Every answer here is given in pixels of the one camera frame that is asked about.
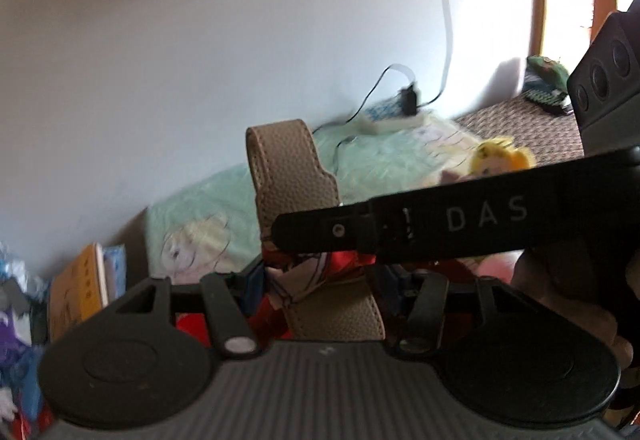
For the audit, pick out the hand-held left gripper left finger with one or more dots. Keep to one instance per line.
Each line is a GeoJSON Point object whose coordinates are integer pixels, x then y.
{"type": "Point", "coordinates": [227, 315]}

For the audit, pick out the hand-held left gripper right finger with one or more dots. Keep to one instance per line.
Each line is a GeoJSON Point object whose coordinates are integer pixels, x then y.
{"type": "Point", "coordinates": [425, 315]}

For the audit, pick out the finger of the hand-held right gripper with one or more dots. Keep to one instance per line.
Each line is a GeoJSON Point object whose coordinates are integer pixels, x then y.
{"type": "Point", "coordinates": [325, 232]}

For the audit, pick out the red cardboard box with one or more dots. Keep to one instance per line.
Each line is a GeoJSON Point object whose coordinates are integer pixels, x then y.
{"type": "Point", "coordinates": [192, 326]}

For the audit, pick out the person's right hand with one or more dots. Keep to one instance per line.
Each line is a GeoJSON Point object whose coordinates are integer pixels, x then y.
{"type": "Point", "coordinates": [550, 300]}

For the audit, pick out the yellow-haired plush doll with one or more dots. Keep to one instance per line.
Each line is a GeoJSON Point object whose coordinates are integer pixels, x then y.
{"type": "Point", "coordinates": [500, 159]}

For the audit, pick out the brown woven mat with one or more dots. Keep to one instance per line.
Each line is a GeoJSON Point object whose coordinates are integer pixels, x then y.
{"type": "Point", "coordinates": [530, 129]}

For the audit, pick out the green bear-print blanket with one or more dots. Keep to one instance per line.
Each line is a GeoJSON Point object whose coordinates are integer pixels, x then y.
{"type": "Point", "coordinates": [220, 215]}

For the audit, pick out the white power strip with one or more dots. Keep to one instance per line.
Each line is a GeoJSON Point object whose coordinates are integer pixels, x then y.
{"type": "Point", "coordinates": [395, 117]}

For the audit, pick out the green patterned cloth item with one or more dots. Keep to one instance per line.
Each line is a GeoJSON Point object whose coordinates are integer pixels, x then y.
{"type": "Point", "coordinates": [547, 79]}

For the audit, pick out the black power adapter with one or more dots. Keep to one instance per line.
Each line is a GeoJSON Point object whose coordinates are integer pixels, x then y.
{"type": "Point", "coordinates": [410, 100]}

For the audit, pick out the purple plastic packet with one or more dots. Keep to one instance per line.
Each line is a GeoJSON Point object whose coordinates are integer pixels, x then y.
{"type": "Point", "coordinates": [12, 345]}

